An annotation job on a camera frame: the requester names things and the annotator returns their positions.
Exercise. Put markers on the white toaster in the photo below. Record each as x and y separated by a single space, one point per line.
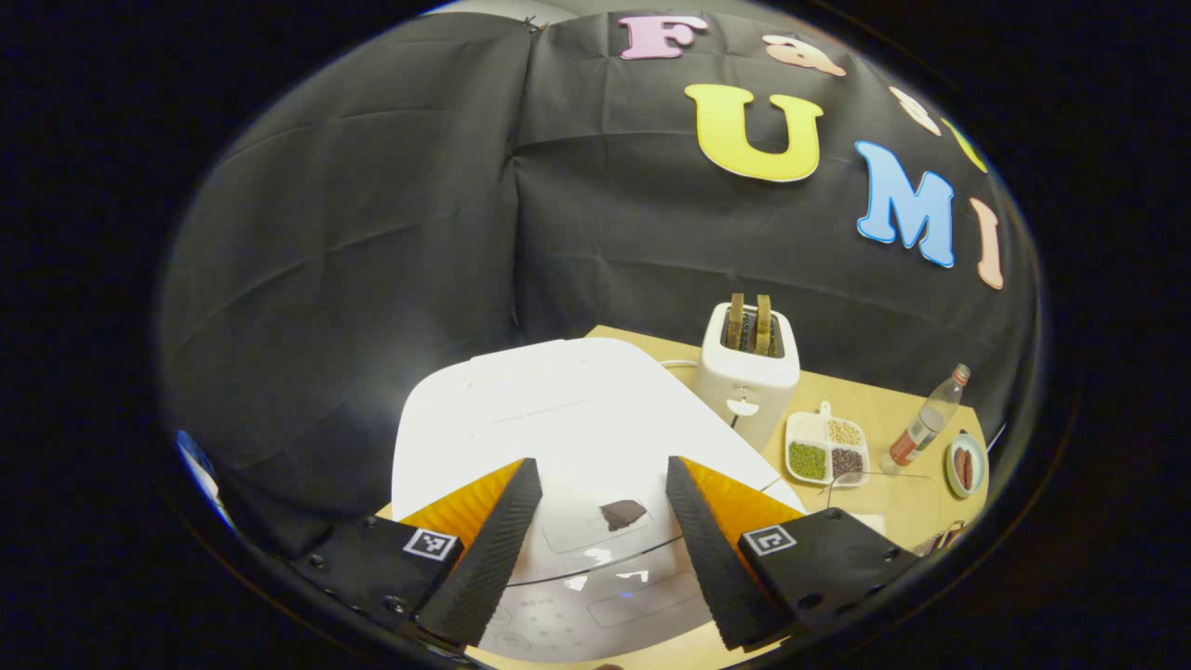
744 391

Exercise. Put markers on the brown toast slice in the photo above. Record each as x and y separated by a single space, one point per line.
735 324
763 326

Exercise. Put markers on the white divided bean dish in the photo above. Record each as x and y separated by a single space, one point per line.
808 461

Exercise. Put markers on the black backdrop cloth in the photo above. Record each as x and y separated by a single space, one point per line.
372 233

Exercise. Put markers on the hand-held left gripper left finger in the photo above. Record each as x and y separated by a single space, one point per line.
488 558

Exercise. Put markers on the white rice cooker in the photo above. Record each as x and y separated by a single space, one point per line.
577 419

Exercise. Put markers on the reddish brown sausage slice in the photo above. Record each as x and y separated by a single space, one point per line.
959 468
970 470

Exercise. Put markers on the pale green plate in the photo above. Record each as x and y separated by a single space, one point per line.
979 465

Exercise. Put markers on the clear plastic bottle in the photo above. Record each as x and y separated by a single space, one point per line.
921 428

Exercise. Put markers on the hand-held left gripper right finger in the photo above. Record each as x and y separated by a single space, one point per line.
712 558

